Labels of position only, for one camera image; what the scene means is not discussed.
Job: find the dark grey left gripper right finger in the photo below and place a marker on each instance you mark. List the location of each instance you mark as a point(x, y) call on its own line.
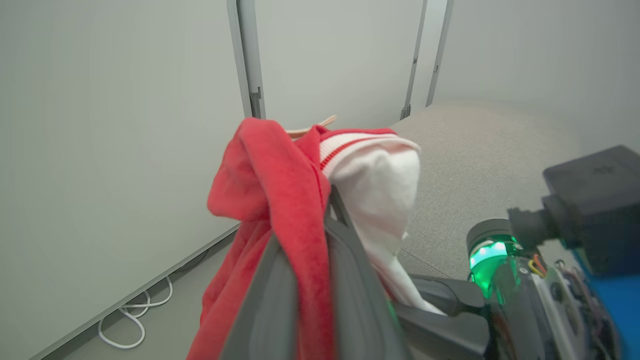
point(355, 300)

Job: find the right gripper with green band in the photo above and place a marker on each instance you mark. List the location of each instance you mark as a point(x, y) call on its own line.
point(540, 310)

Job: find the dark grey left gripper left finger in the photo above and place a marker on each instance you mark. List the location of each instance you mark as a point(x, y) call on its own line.
point(265, 310)

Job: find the red and white jacket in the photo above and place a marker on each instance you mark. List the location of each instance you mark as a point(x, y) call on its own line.
point(280, 190)

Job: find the white partition panel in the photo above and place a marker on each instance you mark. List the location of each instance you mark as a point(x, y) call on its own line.
point(540, 50)
point(100, 125)
point(335, 60)

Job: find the blue right camera mount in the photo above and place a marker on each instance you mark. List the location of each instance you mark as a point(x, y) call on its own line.
point(625, 310)

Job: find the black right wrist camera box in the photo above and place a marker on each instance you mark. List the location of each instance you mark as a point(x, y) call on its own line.
point(595, 200)

